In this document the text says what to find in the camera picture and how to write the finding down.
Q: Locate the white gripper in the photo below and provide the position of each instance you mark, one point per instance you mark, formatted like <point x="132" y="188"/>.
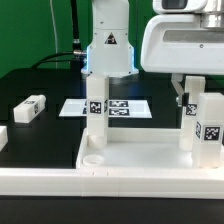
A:
<point x="175" y="43"/>

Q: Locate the white desk top tray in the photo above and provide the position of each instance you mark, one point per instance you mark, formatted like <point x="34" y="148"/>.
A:
<point x="153" y="148"/>

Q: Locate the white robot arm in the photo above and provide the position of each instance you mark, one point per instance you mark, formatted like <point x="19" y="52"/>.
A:
<point x="110" y="52"/>

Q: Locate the tag sheet on table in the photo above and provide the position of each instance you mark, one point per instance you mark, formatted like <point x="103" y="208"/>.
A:
<point x="117" y="108"/>

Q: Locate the white front fence bar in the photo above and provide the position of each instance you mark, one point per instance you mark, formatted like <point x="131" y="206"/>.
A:
<point x="114" y="182"/>

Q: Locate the white left fence piece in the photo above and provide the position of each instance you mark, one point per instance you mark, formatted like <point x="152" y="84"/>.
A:
<point x="3" y="137"/>

